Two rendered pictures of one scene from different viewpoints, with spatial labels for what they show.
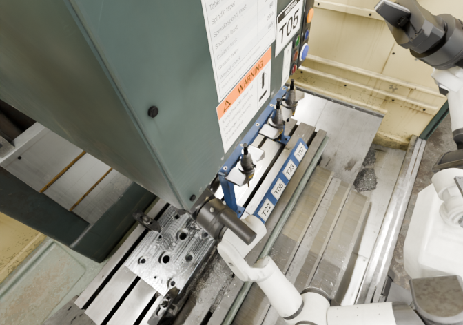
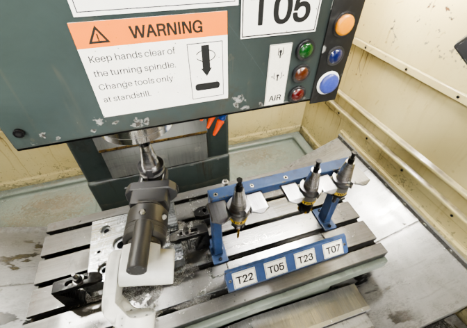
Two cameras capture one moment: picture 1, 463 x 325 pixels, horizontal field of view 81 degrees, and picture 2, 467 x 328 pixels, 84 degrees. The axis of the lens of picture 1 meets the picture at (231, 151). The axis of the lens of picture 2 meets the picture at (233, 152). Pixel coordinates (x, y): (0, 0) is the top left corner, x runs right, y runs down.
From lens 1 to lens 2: 34 cm
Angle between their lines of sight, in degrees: 24
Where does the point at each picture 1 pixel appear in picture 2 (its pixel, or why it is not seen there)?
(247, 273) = (105, 306)
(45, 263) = (80, 189)
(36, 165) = not seen: hidden behind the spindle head
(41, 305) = (52, 215)
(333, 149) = (388, 281)
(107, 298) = (65, 240)
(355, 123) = (441, 272)
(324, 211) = not seen: outside the picture
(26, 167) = not seen: hidden behind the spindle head
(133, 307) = (71, 264)
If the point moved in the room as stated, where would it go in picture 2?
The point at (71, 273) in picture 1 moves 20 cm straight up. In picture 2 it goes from (86, 209) to (71, 185)
